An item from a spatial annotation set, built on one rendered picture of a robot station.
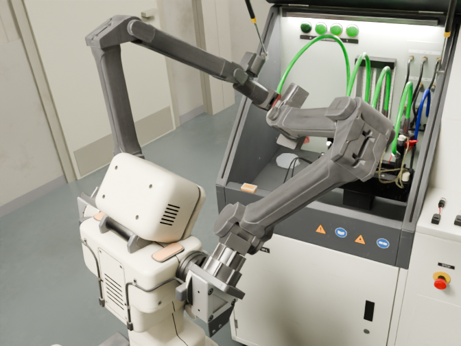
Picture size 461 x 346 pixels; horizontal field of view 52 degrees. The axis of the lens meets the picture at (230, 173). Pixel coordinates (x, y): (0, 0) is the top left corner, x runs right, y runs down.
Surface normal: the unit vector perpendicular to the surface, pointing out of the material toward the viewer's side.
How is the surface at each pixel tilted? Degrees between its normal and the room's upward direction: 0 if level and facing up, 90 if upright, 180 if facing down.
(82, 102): 90
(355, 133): 54
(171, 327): 90
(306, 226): 90
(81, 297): 0
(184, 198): 90
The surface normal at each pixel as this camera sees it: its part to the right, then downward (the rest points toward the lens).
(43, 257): -0.07, -0.84
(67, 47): 0.73, 0.32
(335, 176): -0.22, 0.71
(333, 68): -0.46, 0.51
